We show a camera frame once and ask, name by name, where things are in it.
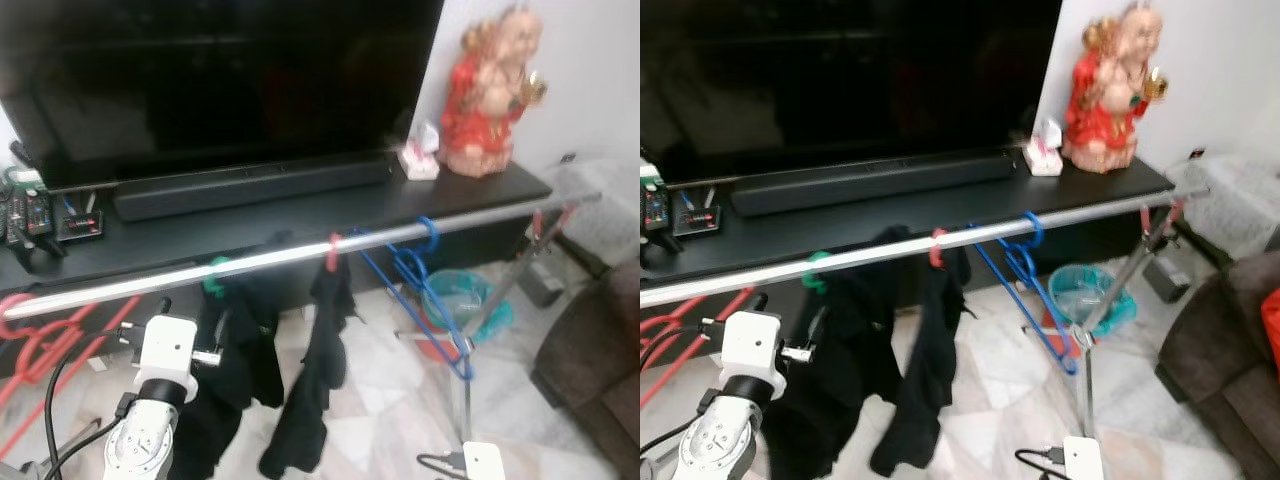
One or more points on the black soundbar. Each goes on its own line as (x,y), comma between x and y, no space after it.
(870,182)
(250,190)

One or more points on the black TV console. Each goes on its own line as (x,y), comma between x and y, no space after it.
(900,228)
(300,215)

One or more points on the dark brown sofa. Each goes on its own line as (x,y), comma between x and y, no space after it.
(1210,370)
(590,370)

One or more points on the blue plastic hanger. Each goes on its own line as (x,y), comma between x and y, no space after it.
(1022,262)
(410,270)

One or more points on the black remote control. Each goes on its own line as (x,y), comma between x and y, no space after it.
(655,210)
(30,215)

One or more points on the black television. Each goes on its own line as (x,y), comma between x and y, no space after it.
(850,70)
(200,80)

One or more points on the grey power adapter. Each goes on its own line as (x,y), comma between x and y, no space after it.
(1167,280)
(542,283)

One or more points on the white lace cloth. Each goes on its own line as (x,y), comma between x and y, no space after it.
(1235,205)
(610,215)

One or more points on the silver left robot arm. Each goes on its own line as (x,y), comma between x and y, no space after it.
(715,440)
(140,440)

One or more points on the red Buddha figurine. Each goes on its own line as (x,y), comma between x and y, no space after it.
(480,120)
(1100,110)

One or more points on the red plastic hanger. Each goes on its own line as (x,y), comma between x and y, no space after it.
(936,258)
(698,346)
(332,262)
(10,300)

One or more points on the small white pink box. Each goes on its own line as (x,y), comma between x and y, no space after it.
(1043,160)
(420,165)

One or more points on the green plastic hanger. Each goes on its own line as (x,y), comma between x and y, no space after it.
(812,280)
(212,285)

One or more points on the silver clothes rack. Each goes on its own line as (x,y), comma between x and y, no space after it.
(280,257)
(880,251)

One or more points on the small black device box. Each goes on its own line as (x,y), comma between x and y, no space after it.
(80,225)
(697,218)

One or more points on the black garment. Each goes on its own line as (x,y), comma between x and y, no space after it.
(925,370)
(850,370)
(235,350)
(315,380)

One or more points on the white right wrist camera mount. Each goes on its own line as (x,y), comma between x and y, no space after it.
(485,462)
(1083,460)

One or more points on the red bin teal liner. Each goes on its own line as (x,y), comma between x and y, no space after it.
(1085,295)
(455,300)

